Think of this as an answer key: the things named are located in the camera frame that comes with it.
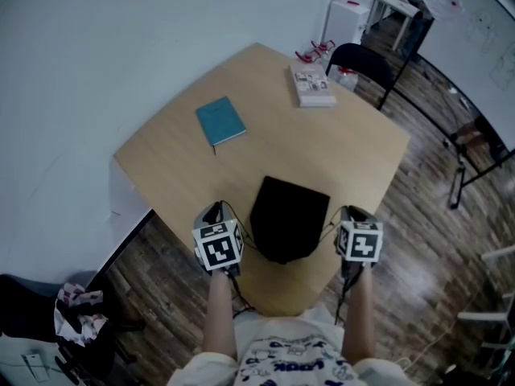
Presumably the white book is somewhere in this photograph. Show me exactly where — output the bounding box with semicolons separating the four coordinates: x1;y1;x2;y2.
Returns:
288;63;338;109

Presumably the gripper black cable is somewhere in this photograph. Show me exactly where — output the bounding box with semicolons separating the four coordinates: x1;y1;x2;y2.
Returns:
334;271;360;326
228;271;259;318

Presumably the patterned red white cloth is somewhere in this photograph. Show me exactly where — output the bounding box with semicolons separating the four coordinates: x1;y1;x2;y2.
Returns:
54;281;109;350

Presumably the person's right forearm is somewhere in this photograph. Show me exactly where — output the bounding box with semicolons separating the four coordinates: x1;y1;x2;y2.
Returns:
340;265;377;368

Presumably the white furniture frame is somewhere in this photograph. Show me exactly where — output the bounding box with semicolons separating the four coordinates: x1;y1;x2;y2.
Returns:
458;244;515;350

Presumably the whiteboard on black stand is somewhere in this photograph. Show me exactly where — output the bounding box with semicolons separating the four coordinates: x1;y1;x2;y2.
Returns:
392;0;515;210

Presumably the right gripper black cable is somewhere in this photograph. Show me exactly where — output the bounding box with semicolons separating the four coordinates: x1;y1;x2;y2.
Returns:
334;271;360;326

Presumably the small white table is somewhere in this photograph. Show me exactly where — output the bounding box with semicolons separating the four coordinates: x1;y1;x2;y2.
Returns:
369;0;422;52

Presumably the black drawstring pouch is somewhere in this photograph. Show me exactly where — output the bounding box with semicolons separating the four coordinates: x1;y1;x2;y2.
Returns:
219;175;352;266

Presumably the person's left forearm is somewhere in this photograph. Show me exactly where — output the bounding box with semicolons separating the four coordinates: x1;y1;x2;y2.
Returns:
202;271;238;362

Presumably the teal notebook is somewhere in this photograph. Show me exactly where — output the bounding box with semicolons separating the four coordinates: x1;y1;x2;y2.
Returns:
196;96;248;157

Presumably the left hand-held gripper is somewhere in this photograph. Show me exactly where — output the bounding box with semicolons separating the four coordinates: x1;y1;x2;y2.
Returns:
192;202;246;278

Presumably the white water dispenser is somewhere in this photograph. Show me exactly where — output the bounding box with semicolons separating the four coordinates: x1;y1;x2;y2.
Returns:
321;0;372;48

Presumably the black office chair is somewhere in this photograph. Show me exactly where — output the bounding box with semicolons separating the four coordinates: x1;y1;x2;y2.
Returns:
0;273;146;386

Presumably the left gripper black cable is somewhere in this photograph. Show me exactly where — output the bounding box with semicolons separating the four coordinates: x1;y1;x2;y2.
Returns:
228;271;259;318

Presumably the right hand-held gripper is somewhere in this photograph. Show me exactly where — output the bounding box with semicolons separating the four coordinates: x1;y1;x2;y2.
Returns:
334;205;385;285

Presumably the black table leg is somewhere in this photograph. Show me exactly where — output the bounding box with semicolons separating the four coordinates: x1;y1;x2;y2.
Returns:
85;209;156;291

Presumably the clear plastic bag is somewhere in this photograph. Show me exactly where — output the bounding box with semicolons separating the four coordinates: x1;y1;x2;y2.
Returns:
421;0;466;20

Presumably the person's white printed shirt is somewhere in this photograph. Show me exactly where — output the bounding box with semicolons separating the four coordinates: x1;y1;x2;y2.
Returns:
168;303;419;386

